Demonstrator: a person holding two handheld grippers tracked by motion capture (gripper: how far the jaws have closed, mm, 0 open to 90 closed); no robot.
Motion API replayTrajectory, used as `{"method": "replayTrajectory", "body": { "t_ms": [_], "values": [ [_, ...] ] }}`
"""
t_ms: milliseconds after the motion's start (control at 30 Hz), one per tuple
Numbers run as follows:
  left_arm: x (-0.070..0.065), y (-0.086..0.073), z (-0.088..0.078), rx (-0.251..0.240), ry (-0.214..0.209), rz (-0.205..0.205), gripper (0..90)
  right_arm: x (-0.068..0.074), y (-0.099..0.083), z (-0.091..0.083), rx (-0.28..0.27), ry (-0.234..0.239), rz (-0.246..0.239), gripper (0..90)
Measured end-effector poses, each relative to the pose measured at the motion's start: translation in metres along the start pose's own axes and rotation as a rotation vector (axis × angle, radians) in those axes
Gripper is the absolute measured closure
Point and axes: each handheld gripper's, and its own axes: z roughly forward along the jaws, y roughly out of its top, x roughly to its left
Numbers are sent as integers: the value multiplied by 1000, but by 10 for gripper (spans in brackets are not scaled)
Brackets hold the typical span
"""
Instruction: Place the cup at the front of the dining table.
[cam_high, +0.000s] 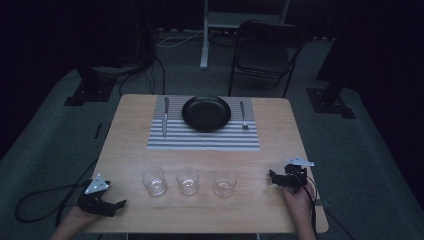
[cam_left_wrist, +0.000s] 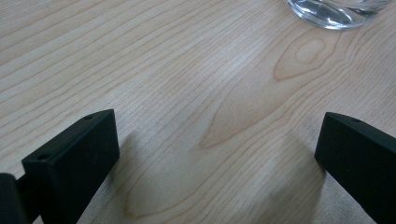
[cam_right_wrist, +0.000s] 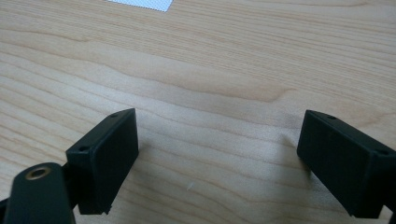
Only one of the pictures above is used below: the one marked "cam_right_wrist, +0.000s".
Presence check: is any white mesh cloth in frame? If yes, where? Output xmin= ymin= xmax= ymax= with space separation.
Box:
xmin=106 ymin=0 xmax=175 ymax=13

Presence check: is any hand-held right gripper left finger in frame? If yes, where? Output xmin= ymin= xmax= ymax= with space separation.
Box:
xmin=64 ymin=107 xmax=140 ymax=216

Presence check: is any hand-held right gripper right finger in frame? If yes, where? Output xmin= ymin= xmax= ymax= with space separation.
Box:
xmin=296 ymin=109 xmax=396 ymax=219

